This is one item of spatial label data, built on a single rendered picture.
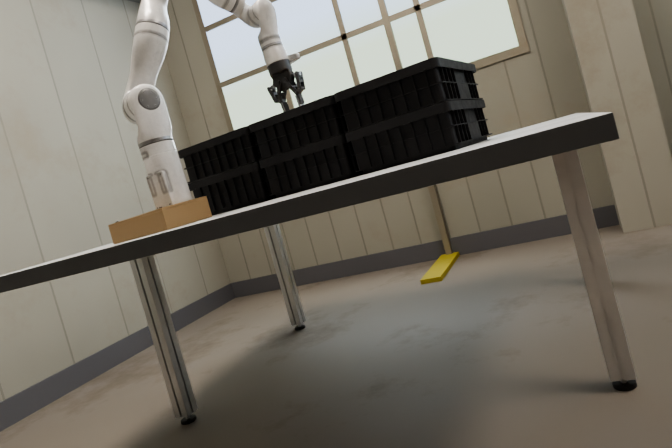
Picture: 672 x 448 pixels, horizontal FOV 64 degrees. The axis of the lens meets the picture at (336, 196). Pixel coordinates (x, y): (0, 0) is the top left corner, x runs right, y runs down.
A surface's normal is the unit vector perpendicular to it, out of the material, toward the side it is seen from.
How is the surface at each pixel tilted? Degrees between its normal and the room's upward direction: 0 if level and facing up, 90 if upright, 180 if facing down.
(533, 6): 90
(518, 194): 90
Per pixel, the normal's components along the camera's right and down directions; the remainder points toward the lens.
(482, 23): -0.38, 0.14
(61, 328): 0.88, -0.23
